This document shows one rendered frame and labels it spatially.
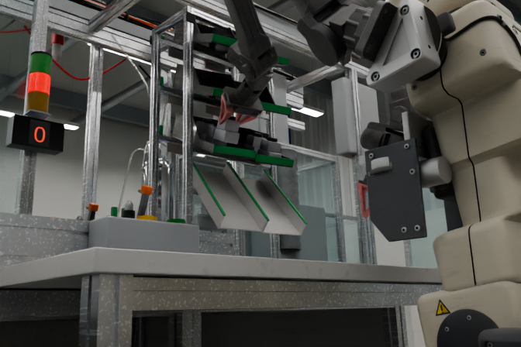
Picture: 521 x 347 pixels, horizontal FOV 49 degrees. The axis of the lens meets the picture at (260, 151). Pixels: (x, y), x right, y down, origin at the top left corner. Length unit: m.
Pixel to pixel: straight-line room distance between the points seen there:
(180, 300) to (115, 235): 0.33
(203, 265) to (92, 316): 0.16
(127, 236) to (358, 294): 0.43
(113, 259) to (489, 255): 0.52
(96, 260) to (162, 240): 0.45
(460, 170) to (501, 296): 0.21
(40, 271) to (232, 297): 0.26
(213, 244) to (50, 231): 0.38
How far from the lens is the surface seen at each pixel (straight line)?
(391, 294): 1.14
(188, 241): 1.16
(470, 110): 0.97
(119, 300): 0.72
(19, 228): 1.08
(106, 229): 1.07
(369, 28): 0.87
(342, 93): 3.05
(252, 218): 1.52
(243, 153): 1.52
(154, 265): 0.73
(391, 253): 11.00
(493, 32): 0.93
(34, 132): 1.42
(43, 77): 1.48
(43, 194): 12.87
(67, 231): 1.12
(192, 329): 1.16
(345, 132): 2.98
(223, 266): 0.79
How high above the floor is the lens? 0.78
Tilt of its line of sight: 16 degrees up
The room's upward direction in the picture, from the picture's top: 2 degrees counter-clockwise
